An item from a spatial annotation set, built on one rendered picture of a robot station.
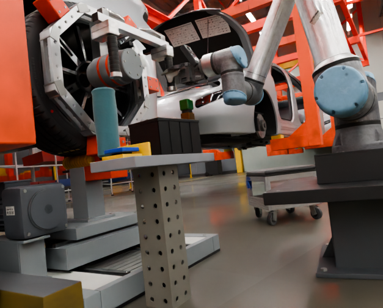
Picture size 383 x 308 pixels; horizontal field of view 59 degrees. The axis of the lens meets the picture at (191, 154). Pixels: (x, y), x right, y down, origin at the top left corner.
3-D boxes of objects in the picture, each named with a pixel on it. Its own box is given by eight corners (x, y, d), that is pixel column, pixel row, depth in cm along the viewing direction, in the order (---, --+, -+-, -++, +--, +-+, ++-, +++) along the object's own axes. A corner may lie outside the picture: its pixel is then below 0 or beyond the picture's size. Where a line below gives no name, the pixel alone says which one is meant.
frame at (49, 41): (144, 138, 169) (132, 32, 172) (154, 136, 166) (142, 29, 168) (47, 135, 123) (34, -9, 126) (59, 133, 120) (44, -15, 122)
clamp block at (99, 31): (102, 43, 125) (100, 29, 126) (120, 36, 121) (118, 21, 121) (91, 40, 121) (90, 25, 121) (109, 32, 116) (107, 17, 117)
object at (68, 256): (102, 238, 180) (101, 220, 181) (156, 239, 161) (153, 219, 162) (11, 267, 138) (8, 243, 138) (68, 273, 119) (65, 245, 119)
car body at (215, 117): (253, 150, 874) (245, 90, 881) (328, 140, 776) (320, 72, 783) (116, 155, 455) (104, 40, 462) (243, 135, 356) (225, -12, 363)
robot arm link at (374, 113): (383, 121, 124) (377, 75, 125) (377, 118, 110) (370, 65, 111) (339, 128, 132) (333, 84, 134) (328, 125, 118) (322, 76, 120)
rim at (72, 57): (100, 55, 185) (9, 16, 143) (131, 43, 173) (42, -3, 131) (101, 146, 179) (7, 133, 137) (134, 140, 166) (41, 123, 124)
